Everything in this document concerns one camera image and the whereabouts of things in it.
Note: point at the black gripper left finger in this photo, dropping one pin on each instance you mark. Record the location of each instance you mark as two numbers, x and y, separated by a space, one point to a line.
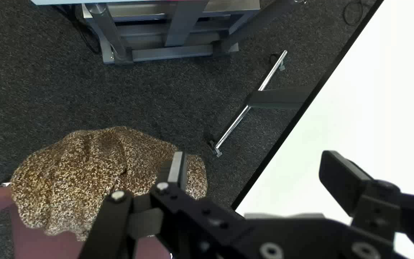
127 226

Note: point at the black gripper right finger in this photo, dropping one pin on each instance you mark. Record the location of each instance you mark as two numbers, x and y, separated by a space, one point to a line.
365 200

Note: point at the brown speckled clothing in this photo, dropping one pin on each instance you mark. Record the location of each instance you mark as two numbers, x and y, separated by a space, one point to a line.
60 188

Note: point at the grey metal stand base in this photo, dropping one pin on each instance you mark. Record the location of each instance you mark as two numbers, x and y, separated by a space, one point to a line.
138 31

